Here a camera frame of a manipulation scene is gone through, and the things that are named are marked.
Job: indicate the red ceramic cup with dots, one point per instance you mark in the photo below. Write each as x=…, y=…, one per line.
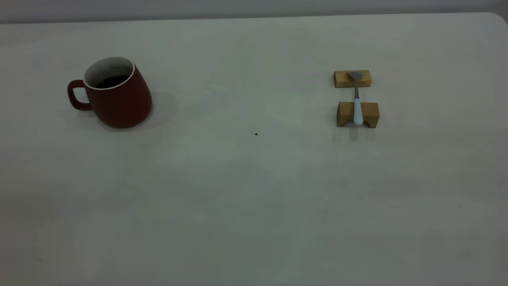
x=123, y=103

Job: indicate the arched wooden block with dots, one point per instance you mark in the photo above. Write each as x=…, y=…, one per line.
x=345, y=113

